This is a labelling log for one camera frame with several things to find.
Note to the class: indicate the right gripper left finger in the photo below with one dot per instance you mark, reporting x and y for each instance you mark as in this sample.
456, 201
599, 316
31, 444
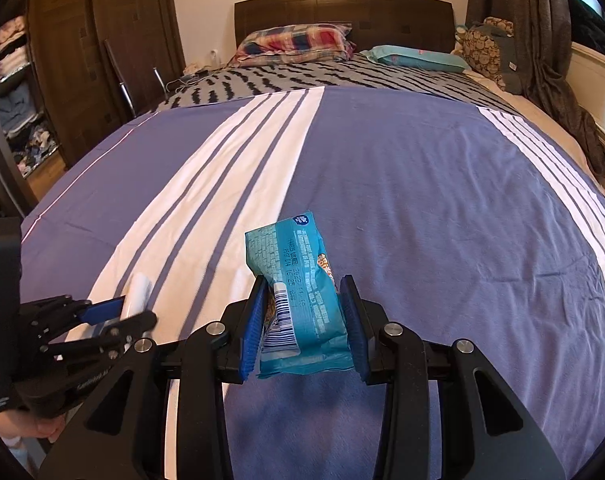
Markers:
120, 431

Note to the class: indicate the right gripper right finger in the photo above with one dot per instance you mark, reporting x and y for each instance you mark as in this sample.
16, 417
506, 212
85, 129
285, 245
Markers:
485, 430

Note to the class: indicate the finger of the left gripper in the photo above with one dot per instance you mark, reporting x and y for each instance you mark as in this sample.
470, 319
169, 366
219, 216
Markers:
67, 309
112, 337

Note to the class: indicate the cream white tube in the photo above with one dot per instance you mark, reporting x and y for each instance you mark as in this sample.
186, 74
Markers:
136, 298

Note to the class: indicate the teal snack wrapper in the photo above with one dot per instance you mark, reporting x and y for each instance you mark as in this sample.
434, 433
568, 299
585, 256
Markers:
304, 330

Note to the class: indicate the person's left hand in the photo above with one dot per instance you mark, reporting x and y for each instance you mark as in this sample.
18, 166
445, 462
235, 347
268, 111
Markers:
15, 424

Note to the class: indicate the blue white striped bedspread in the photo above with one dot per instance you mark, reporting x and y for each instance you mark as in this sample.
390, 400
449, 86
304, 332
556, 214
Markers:
461, 220

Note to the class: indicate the dark wooden wardrobe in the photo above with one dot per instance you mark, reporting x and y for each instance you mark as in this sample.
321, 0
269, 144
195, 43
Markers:
71, 73

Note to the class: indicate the black zebra pattern blanket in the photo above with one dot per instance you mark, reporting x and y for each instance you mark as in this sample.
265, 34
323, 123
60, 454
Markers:
235, 83

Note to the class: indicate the plaid red blue pillow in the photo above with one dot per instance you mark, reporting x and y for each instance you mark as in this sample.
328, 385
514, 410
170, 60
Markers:
294, 44

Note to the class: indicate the white storage box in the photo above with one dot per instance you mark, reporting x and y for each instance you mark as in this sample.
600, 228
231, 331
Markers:
586, 76

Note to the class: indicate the teal pillow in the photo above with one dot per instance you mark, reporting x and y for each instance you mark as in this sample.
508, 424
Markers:
416, 58

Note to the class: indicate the brown patterned cushion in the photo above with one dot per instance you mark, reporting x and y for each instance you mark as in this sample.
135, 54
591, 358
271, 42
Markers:
489, 48

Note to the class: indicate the black jacket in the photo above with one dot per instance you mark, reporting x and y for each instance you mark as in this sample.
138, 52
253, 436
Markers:
587, 27

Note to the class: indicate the dark wooden headboard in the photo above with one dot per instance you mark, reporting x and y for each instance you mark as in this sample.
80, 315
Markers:
420, 24

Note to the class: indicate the brown curtain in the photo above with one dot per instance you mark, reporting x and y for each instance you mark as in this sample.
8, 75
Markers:
543, 50

